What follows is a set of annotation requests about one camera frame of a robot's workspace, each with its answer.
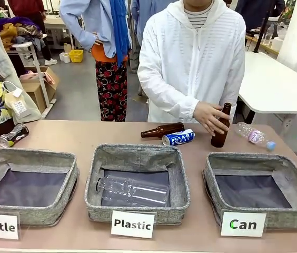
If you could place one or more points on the person's right hand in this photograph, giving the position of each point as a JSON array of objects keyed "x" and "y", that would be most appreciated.
[{"x": 209, "y": 116}]

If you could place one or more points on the brown glass bottle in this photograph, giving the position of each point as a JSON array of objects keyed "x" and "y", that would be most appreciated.
[
  {"x": 164, "y": 129},
  {"x": 220, "y": 131}
]

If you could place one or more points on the blue Pocari Sweat can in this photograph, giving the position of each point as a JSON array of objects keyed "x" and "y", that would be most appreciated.
[{"x": 179, "y": 137}]

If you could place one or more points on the grey basket labelled Can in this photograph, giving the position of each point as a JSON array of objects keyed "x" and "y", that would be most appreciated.
[{"x": 259, "y": 184}]

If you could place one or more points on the grey basket labelled Plastic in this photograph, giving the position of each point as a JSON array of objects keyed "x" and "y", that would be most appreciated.
[{"x": 138, "y": 179}]

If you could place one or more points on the white Can label sign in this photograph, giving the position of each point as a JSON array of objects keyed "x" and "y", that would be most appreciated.
[{"x": 243, "y": 224}]

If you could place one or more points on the grey basket labelled Bottle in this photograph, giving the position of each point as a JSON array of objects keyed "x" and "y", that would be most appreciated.
[{"x": 27, "y": 184}]

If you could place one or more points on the crushed black can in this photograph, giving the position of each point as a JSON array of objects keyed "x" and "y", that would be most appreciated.
[{"x": 13, "y": 135}]

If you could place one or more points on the lying brown glass bottle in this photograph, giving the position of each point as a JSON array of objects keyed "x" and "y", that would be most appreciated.
[{"x": 164, "y": 129}]

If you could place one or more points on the small plastic bottle pink label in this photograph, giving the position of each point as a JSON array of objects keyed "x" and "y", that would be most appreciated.
[{"x": 253, "y": 135}]

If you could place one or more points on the person in white hoodie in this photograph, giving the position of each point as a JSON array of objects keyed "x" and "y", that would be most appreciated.
[{"x": 190, "y": 58}]

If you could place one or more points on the large clear plastic bottle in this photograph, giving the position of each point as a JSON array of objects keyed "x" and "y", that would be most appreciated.
[{"x": 135, "y": 191}]

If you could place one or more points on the person in floral trousers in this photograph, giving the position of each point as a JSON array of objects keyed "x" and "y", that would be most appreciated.
[{"x": 106, "y": 39}]

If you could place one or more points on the white Plastic label sign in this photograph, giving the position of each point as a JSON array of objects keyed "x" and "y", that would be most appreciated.
[{"x": 132, "y": 224}]

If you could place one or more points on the yellow plastic crate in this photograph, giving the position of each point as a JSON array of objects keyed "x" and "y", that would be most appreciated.
[{"x": 76, "y": 56}]

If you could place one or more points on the white paper roll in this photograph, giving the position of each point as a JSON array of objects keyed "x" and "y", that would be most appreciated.
[{"x": 65, "y": 57}]

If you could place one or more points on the cardboard box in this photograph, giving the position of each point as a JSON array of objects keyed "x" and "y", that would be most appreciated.
[{"x": 39, "y": 84}]

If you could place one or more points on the white clothes table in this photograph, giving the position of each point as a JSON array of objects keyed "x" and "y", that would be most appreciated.
[{"x": 36, "y": 68}]

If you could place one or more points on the beige tote bag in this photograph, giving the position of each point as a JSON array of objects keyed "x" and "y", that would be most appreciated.
[{"x": 15, "y": 101}]

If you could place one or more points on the person in dark red top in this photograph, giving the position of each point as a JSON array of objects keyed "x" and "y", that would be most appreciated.
[{"x": 32, "y": 23}]

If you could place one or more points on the pile of clothes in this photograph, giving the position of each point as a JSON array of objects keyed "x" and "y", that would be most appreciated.
[{"x": 19, "y": 31}]

